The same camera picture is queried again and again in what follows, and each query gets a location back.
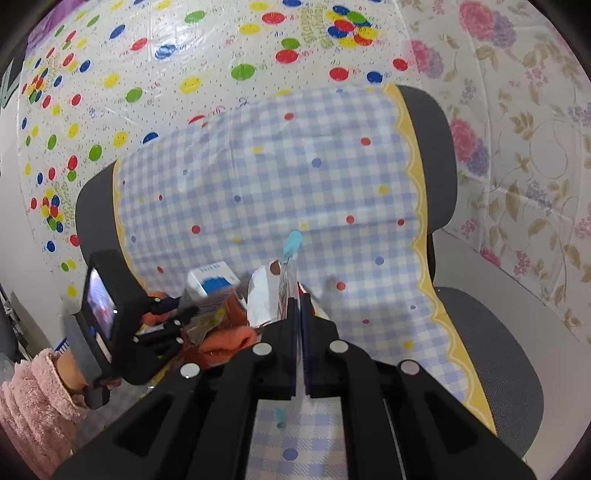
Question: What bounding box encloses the colourful polka dot sheet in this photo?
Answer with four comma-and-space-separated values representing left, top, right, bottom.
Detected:
14, 0, 426, 296

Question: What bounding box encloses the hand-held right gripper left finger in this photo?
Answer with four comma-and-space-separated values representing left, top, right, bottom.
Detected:
51, 298, 301, 480

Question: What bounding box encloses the orange knitted cloth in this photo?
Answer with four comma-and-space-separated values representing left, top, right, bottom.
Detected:
139, 291, 259, 367

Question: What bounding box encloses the purple sheet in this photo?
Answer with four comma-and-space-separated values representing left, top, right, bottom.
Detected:
25, 0, 65, 51

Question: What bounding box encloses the person's left forearm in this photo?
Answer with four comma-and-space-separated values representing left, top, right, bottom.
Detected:
0, 348, 90, 480

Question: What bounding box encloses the blue toothbrush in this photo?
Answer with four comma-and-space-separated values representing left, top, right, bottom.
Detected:
274, 230, 305, 430

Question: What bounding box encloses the black office chair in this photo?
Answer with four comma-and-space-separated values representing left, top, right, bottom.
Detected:
75, 84, 544, 460

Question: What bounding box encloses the white cardboard box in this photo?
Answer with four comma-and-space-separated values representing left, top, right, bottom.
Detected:
187, 261, 242, 298

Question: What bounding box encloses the blue checked dotted cloth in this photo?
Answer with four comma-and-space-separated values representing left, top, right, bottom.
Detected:
112, 83, 499, 480

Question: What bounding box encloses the clear plastic bag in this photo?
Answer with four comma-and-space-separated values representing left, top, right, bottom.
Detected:
184, 298, 228, 344

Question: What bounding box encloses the floral plastic sheet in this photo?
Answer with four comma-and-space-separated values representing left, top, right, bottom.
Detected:
397, 0, 591, 352

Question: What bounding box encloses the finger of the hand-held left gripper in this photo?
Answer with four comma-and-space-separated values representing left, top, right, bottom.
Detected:
145, 294, 198, 322
133, 318, 197, 360

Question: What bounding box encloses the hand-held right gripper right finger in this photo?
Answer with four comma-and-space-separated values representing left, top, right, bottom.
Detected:
300, 295, 539, 480

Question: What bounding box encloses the white paper wrapper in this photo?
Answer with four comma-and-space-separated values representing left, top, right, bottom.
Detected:
247, 261, 289, 326

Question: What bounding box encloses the red white wrapper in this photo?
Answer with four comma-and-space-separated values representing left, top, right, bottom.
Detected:
298, 282, 328, 321

